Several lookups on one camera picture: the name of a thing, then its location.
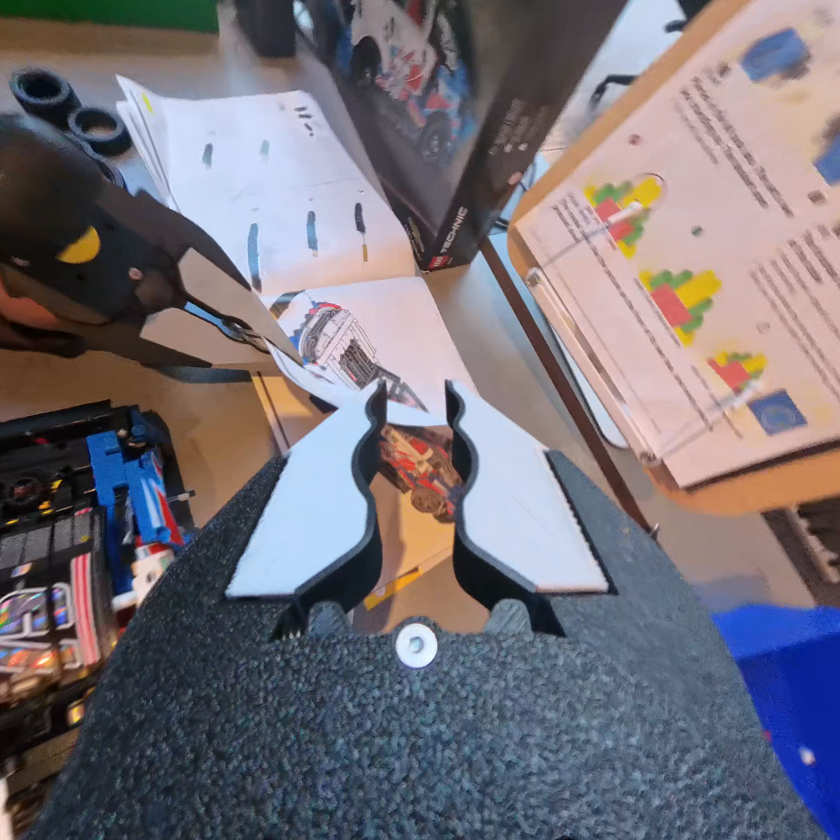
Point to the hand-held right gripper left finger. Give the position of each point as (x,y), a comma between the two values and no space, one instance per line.
(308,525)

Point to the instruction sheet on wooden board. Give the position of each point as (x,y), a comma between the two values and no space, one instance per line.
(722,229)

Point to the white brick race car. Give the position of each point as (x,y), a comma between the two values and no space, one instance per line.
(39,558)

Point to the blue plastic bin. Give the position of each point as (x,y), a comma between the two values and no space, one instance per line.
(800,689)

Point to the instruction booklet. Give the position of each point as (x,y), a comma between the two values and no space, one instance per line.
(275,184)

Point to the green plastic bin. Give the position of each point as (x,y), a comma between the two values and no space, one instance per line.
(98,13)

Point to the black printed toy set box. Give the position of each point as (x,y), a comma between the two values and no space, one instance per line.
(492,131)

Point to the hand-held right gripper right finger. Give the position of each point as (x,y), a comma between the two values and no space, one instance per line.
(525,518)

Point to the silver monitor stand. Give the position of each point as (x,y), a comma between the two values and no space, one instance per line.
(600,407)

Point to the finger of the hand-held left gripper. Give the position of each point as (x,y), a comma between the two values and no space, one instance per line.
(190,338)
(229,295)

